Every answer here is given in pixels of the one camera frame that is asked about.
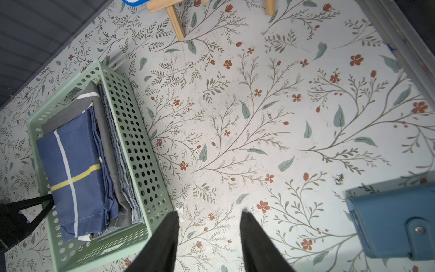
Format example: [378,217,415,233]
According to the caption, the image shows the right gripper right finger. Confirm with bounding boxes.
[240,210,294,272]

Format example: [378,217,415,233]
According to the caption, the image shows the white board on easel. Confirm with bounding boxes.
[122,0,276,41]

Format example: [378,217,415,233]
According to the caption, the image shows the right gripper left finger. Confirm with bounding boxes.
[126,211,179,272]

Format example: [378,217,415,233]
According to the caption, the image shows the navy blue cloth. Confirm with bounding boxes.
[36,104,119,242]

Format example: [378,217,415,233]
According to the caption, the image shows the floral table cloth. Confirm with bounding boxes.
[1,1,435,272]

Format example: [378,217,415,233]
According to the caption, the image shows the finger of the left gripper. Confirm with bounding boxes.
[1,194,54,253]

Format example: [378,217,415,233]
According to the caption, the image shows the teal cloth piece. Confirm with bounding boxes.
[346,182,435,261]

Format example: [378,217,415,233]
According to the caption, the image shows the plain grey pillowcase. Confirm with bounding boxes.
[42,82,144,241]

